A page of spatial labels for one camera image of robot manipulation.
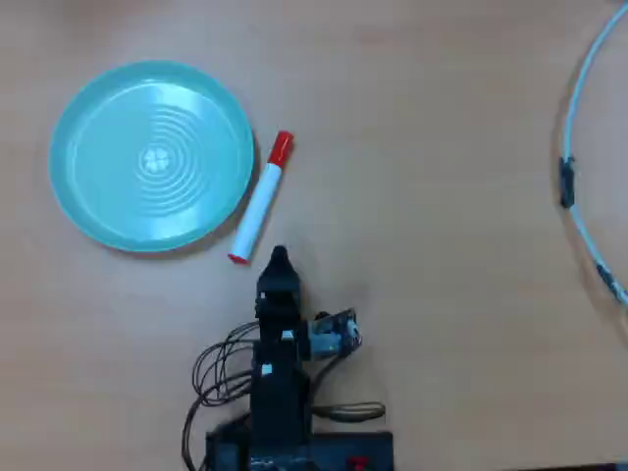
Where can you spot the red and white marker pen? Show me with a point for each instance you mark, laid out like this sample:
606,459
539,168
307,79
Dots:
260,206

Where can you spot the teal round plate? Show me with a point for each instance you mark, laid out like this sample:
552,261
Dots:
108,196

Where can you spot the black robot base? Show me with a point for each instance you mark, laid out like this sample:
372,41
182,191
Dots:
338,449

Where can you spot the black tape wrap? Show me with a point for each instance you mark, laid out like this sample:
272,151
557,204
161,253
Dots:
606,277

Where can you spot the bare camera circuit board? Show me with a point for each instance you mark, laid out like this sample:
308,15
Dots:
338,333

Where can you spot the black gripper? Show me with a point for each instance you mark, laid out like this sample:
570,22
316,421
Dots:
277,309

